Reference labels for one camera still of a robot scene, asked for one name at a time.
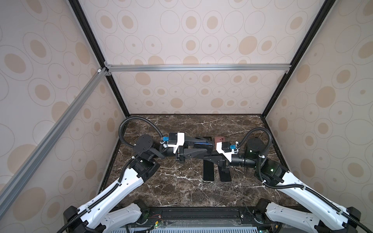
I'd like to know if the right black corrugated cable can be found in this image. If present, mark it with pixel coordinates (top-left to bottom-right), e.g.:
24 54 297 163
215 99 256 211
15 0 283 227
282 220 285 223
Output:
237 127 373 233

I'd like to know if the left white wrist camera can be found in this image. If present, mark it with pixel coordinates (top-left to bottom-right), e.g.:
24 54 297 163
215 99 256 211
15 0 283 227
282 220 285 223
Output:
161 132 185 154

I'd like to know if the black frame post right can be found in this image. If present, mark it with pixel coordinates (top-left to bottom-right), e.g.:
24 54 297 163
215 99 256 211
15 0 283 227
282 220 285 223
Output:
261 0 336 120

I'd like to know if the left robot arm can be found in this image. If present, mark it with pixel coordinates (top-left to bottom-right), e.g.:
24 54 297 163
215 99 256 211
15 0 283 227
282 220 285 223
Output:
59 133 214 233

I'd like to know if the black frame post left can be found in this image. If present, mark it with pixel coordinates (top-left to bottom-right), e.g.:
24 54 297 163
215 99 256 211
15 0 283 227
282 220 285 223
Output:
68 0 130 117

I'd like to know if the diagonal aluminium rail left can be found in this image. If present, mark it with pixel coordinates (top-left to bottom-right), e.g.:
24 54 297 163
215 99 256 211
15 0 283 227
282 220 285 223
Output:
1 68 108 218

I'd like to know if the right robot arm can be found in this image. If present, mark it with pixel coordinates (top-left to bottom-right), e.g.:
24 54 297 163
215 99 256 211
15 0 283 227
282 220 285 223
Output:
195 137 371 233

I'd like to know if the black phone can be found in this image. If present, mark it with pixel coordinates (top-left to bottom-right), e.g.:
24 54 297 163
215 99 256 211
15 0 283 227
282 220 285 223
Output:
203 160 215 182
193 141 214 153

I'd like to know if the black frame post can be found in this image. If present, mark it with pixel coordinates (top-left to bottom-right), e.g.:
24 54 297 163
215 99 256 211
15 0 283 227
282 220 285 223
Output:
261 0 336 120
68 0 130 117

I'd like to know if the horizontal aluminium rail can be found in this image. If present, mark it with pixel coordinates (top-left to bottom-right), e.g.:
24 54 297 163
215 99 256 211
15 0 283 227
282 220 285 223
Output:
107 64 291 72

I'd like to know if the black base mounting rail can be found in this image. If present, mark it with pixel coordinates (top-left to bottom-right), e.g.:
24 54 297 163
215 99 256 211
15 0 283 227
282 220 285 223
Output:
75 206 328 233

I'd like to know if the left black corrugated cable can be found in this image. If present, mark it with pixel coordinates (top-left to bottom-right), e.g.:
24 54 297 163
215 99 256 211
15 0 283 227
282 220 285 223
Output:
56 116 164 233

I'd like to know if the black corrugated cable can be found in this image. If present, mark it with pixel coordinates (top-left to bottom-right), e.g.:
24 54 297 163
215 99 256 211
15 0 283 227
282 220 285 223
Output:
237 127 373 233
56 116 164 233

